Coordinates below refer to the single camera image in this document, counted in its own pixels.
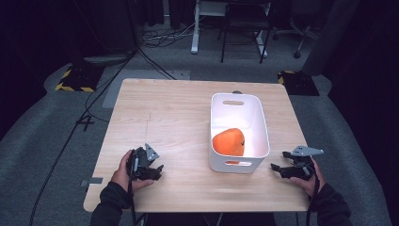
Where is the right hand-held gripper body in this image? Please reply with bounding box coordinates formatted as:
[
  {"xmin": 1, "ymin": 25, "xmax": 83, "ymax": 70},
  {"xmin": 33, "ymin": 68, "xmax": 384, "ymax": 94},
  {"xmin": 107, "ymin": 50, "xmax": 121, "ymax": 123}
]
[{"xmin": 291, "ymin": 145, "xmax": 325, "ymax": 181}]

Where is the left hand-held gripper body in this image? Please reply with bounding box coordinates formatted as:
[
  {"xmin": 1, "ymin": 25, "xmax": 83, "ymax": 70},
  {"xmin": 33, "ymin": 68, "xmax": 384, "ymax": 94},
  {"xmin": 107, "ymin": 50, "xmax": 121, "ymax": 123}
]
[{"xmin": 126, "ymin": 143, "xmax": 160, "ymax": 182}]

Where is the white plastic basket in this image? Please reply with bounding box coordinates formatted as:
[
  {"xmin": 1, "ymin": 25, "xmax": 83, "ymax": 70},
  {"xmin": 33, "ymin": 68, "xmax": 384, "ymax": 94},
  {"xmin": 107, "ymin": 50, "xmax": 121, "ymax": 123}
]
[{"xmin": 208, "ymin": 92, "xmax": 271, "ymax": 174}]

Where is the person's right hand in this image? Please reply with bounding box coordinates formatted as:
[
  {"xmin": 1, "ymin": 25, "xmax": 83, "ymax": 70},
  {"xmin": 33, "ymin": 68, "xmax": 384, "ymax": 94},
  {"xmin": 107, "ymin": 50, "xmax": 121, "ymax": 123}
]
[{"xmin": 290, "ymin": 158, "xmax": 327, "ymax": 198}]

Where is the person's left hand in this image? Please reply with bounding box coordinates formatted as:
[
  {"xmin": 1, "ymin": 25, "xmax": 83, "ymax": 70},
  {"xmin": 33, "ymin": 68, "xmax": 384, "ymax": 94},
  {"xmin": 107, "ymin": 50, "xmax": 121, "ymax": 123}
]
[{"xmin": 110, "ymin": 149, "xmax": 154, "ymax": 193}]

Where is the grey tape strip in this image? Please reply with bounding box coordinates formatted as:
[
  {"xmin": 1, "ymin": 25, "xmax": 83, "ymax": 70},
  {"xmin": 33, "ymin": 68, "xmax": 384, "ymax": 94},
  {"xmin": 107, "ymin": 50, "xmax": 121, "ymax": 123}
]
[{"xmin": 80, "ymin": 177, "xmax": 104, "ymax": 188}]

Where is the black tape floor mark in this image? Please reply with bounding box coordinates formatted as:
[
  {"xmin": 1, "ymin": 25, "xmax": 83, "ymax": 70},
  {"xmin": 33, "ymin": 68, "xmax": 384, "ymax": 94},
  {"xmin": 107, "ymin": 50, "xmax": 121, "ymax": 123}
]
[{"xmin": 75, "ymin": 115, "xmax": 95, "ymax": 133}]

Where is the black yellow striped floor plate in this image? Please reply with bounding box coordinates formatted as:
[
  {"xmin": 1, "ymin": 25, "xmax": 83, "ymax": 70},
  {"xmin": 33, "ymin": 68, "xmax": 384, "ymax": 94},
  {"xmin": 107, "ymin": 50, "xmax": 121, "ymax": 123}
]
[
  {"xmin": 55, "ymin": 62, "xmax": 105, "ymax": 93},
  {"xmin": 277, "ymin": 70, "xmax": 321, "ymax": 97}
]

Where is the grey stand base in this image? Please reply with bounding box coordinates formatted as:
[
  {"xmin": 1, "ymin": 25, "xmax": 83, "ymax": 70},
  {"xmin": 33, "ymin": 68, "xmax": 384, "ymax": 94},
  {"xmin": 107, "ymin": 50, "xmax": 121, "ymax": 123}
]
[{"xmin": 83, "ymin": 54, "xmax": 135, "ymax": 67}]

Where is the office chair wheeled base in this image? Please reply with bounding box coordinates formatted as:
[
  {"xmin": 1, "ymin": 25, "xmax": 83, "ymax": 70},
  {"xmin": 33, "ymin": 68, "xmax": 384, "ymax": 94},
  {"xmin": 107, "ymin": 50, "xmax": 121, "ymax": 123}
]
[{"xmin": 272, "ymin": 18, "xmax": 318, "ymax": 59}]

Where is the grey curtain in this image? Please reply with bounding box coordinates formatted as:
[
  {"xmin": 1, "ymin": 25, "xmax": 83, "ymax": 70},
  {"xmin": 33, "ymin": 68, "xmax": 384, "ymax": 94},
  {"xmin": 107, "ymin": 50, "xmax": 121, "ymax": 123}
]
[{"xmin": 301, "ymin": 0, "xmax": 360, "ymax": 76}]

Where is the black metal chair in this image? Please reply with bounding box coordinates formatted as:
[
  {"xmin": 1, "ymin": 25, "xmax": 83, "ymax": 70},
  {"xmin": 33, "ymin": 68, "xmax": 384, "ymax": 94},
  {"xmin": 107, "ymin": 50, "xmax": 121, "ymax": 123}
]
[{"xmin": 218, "ymin": 0, "xmax": 273, "ymax": 65}]

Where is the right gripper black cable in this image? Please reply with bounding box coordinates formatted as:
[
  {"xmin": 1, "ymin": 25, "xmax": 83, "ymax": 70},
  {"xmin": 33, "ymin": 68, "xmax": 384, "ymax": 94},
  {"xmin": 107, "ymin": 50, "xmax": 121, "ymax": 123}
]
[{"xmin": 305, "ymin": 169, "xmax": 321, "ymax": 226}]

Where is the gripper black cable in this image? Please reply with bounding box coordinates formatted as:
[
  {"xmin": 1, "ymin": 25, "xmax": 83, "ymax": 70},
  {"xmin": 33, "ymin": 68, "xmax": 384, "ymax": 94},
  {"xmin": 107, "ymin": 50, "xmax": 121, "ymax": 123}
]
[
  {"xmin": 305, "ymin": 169, "xmax": 321, "ymax": 226},
  {"xmin": 126, "ymin": 154, "xmax": 149, "ymax": 226}
]

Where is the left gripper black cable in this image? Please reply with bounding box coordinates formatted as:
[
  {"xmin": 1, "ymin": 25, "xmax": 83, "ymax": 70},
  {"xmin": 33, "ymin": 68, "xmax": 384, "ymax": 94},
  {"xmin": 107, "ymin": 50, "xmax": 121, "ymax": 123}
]
[{"xmin": 126, "ymin": 154, "xmax": 149, "ymax": 226}]

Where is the long black floor cable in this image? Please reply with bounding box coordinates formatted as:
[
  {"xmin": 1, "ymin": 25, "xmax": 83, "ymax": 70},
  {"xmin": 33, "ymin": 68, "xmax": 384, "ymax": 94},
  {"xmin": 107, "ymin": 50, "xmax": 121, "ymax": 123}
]
[{"xmin": 28, "ymin": 46, "xmax": 139, "ymax": 226}]

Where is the bundle of floor cables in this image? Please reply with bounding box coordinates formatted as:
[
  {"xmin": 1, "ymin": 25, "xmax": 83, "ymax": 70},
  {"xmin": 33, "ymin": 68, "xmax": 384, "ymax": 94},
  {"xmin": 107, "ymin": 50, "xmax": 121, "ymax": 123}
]
[{"xmin": 140, "ymin": 21, "xmax": 196, "ymax": 49}]

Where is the white desk frame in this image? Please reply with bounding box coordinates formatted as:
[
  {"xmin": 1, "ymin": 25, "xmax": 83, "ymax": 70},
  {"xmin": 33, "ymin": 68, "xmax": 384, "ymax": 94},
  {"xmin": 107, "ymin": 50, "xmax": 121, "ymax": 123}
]
[{"xmin": 190, "ymin": 0, "xmax": 271, "ymax": 58}]

